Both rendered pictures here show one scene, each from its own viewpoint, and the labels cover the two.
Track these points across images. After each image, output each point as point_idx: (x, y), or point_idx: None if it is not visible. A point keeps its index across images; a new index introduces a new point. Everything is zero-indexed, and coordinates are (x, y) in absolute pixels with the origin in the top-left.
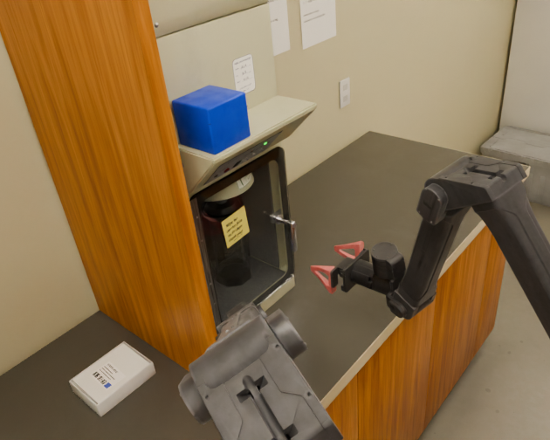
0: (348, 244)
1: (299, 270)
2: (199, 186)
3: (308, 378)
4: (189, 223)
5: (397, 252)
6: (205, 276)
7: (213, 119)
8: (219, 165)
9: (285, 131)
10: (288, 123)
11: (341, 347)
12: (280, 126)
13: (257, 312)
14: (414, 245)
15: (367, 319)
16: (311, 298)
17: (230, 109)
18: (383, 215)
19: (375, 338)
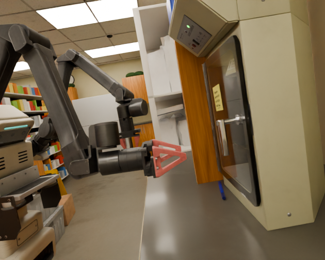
0: (166, 148)
1: (301, 245)
2: (194, 53)
3: (162, 204)
4: (178, 68)
5: (93, 125)
6: (210, 118)
7: (167, 9)
8: (176, 38)
9: (194, 15)
10: (175, 7)
11: (161, 223)
12: (173, 10)
13: (112, 83)
14: (68, 95)
15: (163, 249)
16: (234, 232)
17: (167, 2)
18: None
19: (142, 242)
